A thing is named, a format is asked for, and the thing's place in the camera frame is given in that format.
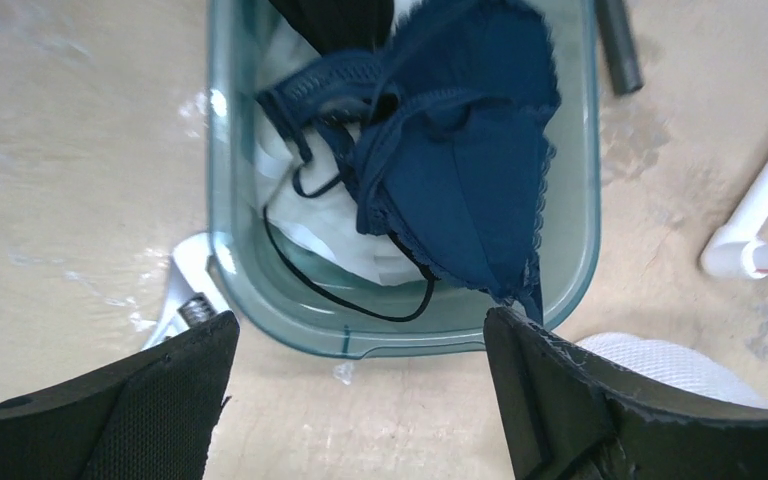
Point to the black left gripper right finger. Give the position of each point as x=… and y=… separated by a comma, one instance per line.
x=571, y=414

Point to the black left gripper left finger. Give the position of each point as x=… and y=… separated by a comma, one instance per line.
x=147, y=416

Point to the pale mint white bra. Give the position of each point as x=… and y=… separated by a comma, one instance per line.
x=323, y=225

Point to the navy blue lace bra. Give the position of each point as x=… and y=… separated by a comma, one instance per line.
x=439, y=139

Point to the black garment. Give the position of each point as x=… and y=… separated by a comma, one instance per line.
x=335, y=25

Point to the teal transparent plastic tub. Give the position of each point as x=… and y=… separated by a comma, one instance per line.
x=311, y=305

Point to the red handled adjustable wrench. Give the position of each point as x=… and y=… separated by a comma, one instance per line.
x=192, y=295

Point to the white PVC pipe frame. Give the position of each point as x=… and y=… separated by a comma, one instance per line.
x=735, y=250

